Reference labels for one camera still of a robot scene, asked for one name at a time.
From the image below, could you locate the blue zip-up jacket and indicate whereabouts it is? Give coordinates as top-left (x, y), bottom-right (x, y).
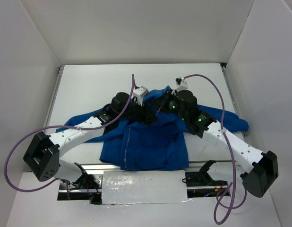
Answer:
top-left (55, 85), bottom-right (249, 171)

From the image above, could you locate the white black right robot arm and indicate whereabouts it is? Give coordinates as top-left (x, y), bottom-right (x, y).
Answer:
top-left (152, 89), bottom-right (279, 198)

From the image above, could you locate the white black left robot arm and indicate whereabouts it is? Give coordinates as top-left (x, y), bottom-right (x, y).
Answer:
top-left (23, 88), bottom-right (157, 187)

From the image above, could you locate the white front cover panel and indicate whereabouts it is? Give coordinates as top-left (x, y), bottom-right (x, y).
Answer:
top-left (102, 170), bottom-right (188, 205)

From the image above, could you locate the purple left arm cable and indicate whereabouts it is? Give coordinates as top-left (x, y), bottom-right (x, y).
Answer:
top-left (4, 74), bottom-right (137, 201)

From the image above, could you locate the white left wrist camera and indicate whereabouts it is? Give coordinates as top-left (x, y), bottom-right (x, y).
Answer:
top-left (133, 86), bottom-right (149, 106)

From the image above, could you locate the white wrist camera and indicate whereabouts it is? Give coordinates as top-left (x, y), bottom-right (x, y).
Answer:
top-left (172, 77), bottom-right (188, 96)
top-left (133, 86), bottom-right (149, 106)

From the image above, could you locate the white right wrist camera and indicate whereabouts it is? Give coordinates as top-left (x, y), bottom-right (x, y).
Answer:
top-left (172, 77), bottom-right (188, 96)

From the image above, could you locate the right aluminium frame rail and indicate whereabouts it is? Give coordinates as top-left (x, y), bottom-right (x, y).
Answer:
top-left (219, 62), bottom-right (246, 138)

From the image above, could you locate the aluminium frame rail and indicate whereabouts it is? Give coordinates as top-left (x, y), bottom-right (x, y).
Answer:
top-left (43, 65), bottom-right (65, 127)
top-left (81, 160), bottom-right (230, 171)
top-left (219, 62), bottom-right (246, 138)

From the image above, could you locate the front aluminium frame rail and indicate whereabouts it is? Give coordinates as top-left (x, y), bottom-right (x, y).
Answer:
top-left (81, 160), bottom-right (230, 171)

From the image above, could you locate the left aluminium frame rail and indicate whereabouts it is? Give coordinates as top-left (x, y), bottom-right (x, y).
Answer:
top-left (43, 65), bottom-right (65, 127)

